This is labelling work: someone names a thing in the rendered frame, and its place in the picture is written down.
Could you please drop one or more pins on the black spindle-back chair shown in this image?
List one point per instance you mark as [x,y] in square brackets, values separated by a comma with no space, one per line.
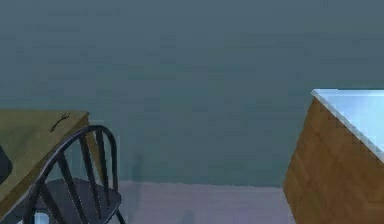
[71,196]

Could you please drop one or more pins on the small dark utensil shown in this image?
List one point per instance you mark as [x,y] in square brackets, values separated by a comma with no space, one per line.
[59,122]

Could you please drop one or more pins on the olive wooden dining table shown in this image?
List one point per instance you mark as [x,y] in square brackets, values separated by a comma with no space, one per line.
[26,140]

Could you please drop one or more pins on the black rounded appliance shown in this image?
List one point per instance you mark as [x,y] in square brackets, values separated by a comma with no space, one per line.
[4,165]

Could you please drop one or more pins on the brown cabinet with pale top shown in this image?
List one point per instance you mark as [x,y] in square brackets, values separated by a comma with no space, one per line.
[330,173]

